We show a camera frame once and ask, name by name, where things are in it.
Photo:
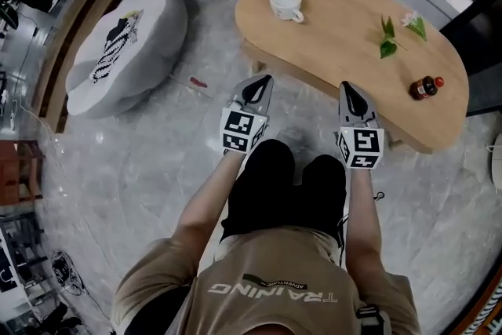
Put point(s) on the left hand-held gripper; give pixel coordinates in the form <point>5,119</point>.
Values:
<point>239,129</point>

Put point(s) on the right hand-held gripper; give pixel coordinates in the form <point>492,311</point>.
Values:
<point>364,147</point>

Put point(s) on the person's right forearm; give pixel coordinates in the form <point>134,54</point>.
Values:
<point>362,223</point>

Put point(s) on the person's left forearm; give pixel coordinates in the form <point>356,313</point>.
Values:
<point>212,200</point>

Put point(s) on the small red floor item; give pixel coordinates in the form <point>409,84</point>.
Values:
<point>198,82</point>

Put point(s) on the small cola bottle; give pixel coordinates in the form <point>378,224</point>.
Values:
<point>423,88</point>

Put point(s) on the green leaf sprig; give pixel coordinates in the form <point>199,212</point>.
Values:
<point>387,47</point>

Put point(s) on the person's black trousers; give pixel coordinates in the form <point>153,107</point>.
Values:
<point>274,192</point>

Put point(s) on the white mug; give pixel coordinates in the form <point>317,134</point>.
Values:
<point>284,2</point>

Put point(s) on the white artificial flower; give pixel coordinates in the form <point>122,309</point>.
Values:
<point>417,25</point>

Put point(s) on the grey beanbag pouf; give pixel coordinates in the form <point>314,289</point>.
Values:
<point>157,35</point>

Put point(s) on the black mini fridge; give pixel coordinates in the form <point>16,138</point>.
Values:
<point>482,43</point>

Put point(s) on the round white side table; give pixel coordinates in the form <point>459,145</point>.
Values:
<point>497,164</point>

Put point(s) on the person's beige t-shirt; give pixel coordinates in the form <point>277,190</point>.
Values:
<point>274,259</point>

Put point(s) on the wooden floor platform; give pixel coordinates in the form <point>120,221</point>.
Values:
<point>59,70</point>

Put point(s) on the wooden chair striped cushion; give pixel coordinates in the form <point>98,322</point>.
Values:
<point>486,310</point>

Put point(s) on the brown wooden stool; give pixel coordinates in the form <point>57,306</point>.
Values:
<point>17,172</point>

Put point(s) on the black metal rack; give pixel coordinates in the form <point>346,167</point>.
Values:
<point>23,243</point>

